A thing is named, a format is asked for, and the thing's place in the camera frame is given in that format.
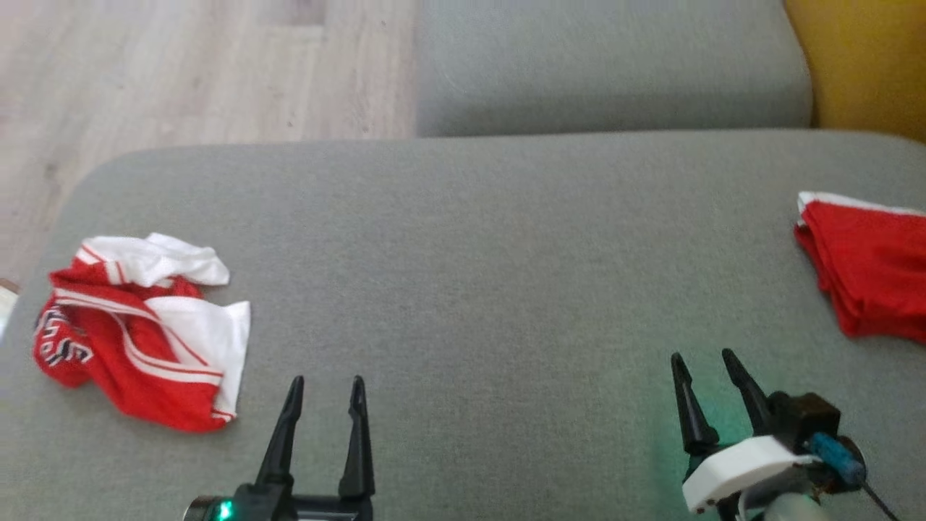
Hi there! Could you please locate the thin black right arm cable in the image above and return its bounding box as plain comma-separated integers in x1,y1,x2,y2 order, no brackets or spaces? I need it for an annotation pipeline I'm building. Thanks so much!
857,478,901,521

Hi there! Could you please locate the small white object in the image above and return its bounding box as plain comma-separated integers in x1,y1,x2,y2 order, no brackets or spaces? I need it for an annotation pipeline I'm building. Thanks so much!
0,279,20,341

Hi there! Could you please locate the large yellow sofa backrest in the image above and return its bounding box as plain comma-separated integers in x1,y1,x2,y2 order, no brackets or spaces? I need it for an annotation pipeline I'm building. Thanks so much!
783,0,926,143

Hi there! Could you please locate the folded red garment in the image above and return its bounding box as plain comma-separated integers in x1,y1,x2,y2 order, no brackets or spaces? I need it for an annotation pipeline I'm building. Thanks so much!
794,190,926,344

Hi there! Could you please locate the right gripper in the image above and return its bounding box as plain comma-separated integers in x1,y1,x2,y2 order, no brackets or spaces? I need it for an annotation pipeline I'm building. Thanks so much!
671,349,820,521

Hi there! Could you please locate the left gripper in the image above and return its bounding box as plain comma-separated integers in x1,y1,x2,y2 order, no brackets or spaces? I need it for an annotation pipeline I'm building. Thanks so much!
184,376,375,521

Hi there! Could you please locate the red and white jersey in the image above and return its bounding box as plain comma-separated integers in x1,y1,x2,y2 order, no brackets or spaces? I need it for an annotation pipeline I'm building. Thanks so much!
31,232,252,433

